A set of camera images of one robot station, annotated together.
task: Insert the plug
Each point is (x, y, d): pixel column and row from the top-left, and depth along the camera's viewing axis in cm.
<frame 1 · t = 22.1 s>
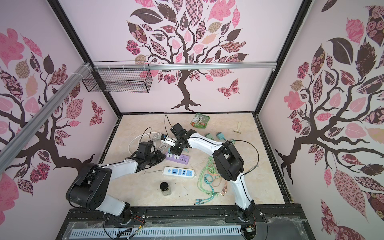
left hand: (166, 157, 93), fingers closed
right hand: (172, 146, 92), fingers open
purple power strip: (182, 158, 94), point 3 cm above the table
white blue power strip: (179, 172, 87), point 3 cm above the table
green snack packet: (200, 120, 116), point 2 cm above the table
small wooden brush: (238, 129, 112), on the table

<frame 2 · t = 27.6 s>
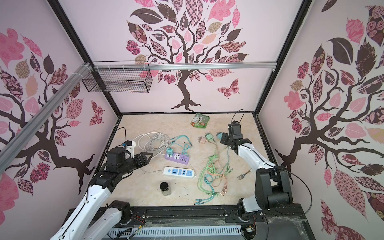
left hand: (149, 158, 78), fingers open
right hand: (227, 135, 91), fingers open
teal charger plug: (169, 151, 92), point 7 cm above the table
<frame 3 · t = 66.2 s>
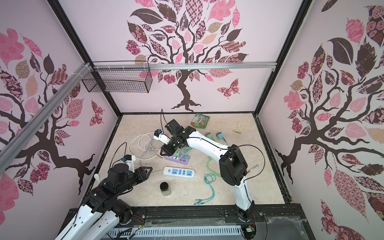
left hand: (150, 172, 75), fingers open
right hand: (162, 149, 82), fingers open
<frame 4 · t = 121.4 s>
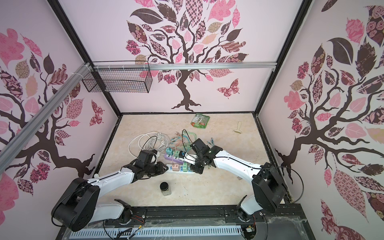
left hand: (166, 170, 88), fingers open
right hand: (192, 162, 83), fingers open
small green charger plug: (185, 166, 85), point 8 cm above the table
